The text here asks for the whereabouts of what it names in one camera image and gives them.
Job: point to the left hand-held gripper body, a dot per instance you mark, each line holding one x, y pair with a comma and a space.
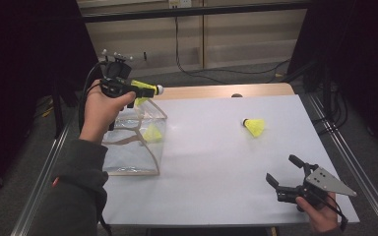
116, 85

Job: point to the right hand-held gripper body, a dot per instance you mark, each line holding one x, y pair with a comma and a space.
325, 183

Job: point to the yellow shuttlecock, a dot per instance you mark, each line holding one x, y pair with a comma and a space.
153, 134
255, 126
142, 85

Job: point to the clear bag with beige trim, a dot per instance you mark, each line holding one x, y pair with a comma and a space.
134, 154

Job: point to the person's left hand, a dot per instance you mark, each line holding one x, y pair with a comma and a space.
100, 114

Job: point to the person's right hand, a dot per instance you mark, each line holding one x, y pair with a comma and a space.
323, 218

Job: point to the black metal stand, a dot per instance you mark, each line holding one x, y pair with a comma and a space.
58, 111

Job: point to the dark table grommet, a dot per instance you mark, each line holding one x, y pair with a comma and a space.
237, 95

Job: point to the black horizontal bar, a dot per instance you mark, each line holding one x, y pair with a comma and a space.
193, 11

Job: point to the wooden cabinet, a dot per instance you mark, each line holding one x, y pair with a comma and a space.
242, 42

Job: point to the aluminium rail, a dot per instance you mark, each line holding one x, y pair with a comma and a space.
47, 164
351, 154

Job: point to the white wall socket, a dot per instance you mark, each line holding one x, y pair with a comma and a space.
180, 3

